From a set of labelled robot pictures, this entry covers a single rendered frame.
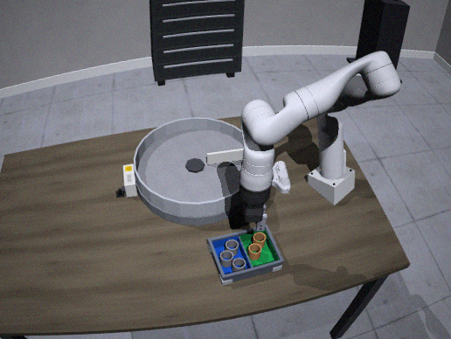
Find bronze bushing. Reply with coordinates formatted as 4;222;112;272
253;232;266;248
248;244;261;260

